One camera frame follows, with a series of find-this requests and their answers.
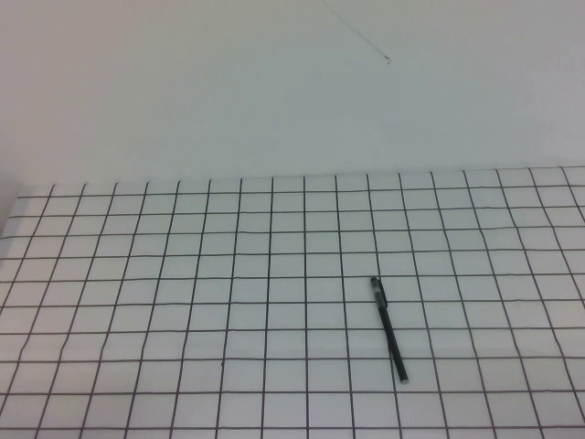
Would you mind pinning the clear pen cap black clip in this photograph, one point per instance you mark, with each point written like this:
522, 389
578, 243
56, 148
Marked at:
376, 288

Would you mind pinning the black pen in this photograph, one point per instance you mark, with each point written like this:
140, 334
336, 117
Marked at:
392, 343

